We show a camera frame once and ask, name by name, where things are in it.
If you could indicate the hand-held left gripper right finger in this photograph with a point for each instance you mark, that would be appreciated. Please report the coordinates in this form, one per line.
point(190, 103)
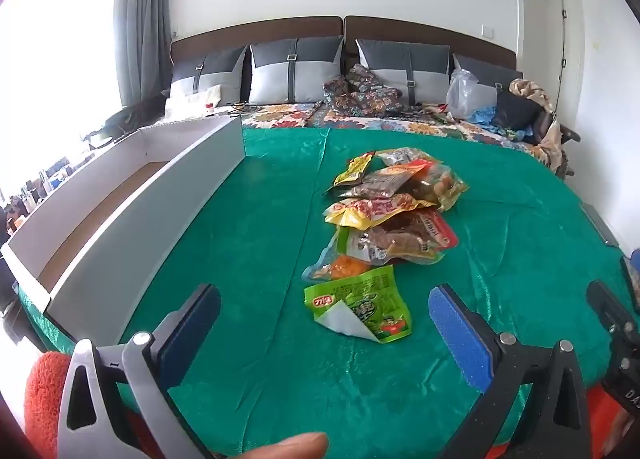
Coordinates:
point(457, 334)

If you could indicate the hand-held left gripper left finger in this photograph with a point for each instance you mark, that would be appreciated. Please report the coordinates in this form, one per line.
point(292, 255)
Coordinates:
point(192, 324)

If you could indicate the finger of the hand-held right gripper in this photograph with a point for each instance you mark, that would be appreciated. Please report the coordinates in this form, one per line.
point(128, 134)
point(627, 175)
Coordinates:
point(607, 304)
point(632, 274)

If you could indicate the green snack packet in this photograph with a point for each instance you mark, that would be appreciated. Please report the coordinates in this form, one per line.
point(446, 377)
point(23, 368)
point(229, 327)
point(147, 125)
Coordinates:
point(360, 299)

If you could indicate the red snack packet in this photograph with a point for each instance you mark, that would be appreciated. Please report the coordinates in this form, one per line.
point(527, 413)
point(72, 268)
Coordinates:
point(430, 229)

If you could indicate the white cardboard box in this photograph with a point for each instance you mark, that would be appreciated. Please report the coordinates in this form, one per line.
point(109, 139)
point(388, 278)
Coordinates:
point(150, 224)

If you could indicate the pale yellow red-print snack packet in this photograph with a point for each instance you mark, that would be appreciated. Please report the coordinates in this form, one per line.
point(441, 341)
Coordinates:
point(370, 211)

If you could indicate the orange brown walnut packet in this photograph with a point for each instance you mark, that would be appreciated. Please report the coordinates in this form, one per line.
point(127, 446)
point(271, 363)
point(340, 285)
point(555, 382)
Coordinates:
point(380, 184)

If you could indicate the person's right hand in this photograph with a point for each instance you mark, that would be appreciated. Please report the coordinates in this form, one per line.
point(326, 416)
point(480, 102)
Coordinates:
point(616, 431)

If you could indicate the person's left hand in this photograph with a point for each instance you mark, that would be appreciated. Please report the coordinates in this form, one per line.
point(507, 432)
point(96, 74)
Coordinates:
point(290, 446)

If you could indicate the grey metal bar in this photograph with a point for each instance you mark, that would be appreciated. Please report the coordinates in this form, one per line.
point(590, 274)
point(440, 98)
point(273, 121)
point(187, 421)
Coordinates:
point(600, 226)

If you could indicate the green-edged brown snack packet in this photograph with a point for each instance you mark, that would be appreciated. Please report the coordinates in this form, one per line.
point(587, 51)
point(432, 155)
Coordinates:
point(380, 244)

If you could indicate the clear orange snack packet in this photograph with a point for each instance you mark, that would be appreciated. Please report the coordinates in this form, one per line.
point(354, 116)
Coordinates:
point(345, 266)

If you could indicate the clear bag of round fruits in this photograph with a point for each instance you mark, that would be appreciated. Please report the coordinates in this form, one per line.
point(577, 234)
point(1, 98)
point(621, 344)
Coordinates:
point(442, 186)

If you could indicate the dark brown chair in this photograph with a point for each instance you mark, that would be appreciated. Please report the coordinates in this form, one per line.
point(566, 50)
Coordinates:
point(567, 136)

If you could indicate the orange fluffy blanket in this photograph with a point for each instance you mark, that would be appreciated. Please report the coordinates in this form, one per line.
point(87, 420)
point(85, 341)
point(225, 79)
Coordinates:
point(45, 399)

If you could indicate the silver yellow-edged snack packet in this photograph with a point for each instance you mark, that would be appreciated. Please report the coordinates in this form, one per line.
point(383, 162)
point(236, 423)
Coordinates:
point(405, 156)

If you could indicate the yellow black snack packet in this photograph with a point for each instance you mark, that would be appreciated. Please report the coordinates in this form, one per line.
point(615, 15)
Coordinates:
point(355, 169)

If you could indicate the black bag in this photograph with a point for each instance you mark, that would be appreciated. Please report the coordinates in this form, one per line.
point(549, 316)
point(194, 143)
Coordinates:
point(517, 109)

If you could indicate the beige clothing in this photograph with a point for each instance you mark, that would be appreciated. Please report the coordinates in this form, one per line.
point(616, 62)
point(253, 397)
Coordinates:
point(537, 94)

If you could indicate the blue cloth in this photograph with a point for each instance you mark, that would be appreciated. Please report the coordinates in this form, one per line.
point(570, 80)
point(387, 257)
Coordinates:
point(484, 116)

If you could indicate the small red-capped bottle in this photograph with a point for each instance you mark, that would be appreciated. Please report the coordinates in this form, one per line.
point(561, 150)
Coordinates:
point(210, 108)

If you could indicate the white door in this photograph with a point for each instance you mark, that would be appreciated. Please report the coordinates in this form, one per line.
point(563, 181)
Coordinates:
point(570, 49)

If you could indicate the clear plastic bag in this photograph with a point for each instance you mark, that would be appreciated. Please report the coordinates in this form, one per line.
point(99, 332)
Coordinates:
point(467, 91)

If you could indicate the grey two-tone pillow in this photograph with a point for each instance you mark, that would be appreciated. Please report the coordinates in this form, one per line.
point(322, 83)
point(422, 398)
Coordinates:
point(485, 74)
point(400, 69)
point(295, 69)
point(215, 74)

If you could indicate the dark floral quilt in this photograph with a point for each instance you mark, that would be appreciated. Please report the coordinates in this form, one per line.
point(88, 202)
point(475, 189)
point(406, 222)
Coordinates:
point(360, 91)

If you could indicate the grey curtain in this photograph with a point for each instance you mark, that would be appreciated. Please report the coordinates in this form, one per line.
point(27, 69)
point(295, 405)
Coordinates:
point(142, 14)

